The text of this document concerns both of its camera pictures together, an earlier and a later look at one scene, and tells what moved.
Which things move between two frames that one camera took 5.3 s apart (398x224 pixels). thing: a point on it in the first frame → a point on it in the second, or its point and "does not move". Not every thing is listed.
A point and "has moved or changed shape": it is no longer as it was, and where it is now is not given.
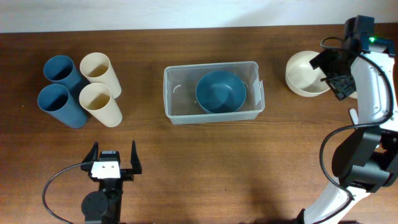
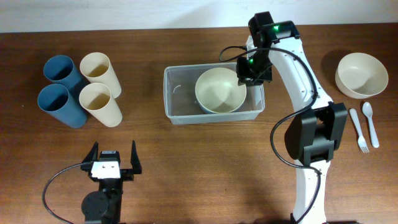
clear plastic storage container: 180,83 does not move
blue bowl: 221,91 → 212,112
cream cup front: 96,98 does not move
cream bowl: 301,78 has moved or changed shape
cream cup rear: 97,68 does not move
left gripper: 128,174 does not move
